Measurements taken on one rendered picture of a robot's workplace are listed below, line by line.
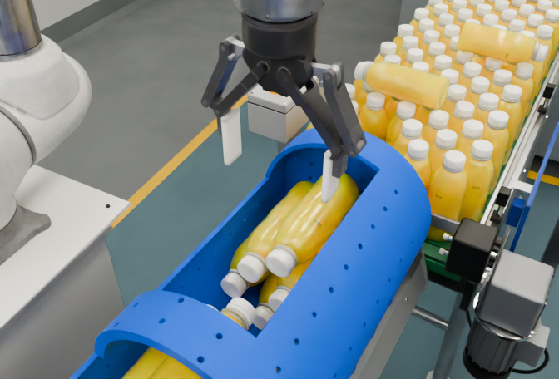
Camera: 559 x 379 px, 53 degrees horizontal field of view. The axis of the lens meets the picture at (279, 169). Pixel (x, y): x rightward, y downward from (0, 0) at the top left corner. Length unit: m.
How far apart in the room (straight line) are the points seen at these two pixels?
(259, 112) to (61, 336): 0.60
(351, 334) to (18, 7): 0.71
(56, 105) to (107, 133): 2.10
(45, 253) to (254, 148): 1.97
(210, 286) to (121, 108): 2.52
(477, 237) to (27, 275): 0.79
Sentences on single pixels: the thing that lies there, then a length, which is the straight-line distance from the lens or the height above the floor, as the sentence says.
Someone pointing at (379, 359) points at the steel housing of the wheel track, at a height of 0.86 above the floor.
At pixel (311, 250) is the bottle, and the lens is 0.80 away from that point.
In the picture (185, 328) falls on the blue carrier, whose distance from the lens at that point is 0.63.
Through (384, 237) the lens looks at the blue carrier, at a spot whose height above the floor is 1.18.
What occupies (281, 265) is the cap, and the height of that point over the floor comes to 1.16.
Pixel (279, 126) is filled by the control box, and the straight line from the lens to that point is 1.24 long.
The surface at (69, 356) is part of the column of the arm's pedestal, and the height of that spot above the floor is 0.75.
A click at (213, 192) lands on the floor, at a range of 2.67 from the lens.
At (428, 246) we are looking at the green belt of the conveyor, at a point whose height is 0.90.
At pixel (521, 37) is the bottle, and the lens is 1.45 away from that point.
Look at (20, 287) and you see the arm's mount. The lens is 1.04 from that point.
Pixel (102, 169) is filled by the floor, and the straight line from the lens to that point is 2.92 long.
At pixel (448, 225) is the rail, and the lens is 1.15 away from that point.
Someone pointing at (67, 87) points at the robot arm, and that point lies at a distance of 1.10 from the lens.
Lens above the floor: 1.74
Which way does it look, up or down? 39 degrees down
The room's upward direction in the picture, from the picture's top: straight up
